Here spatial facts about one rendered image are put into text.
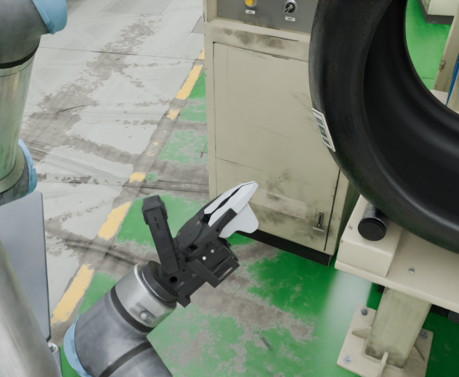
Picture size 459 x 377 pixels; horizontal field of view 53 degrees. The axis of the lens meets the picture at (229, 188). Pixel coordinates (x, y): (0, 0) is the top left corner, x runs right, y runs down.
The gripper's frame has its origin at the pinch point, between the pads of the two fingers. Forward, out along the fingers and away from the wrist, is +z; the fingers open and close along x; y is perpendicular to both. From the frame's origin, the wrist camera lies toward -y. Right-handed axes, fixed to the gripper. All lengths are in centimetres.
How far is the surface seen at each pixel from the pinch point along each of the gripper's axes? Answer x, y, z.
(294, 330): -68, 82, -28
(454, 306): 5.6, 38.2, 11.0
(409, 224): 6.3, 19.3, 13.5
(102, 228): -130, 23, -68
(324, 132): 0.6, 1.8, 13.4
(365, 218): -1.2, 18.7, 10.0
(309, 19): -74, 6, 42
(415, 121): -15.3, 19.9, 29.8
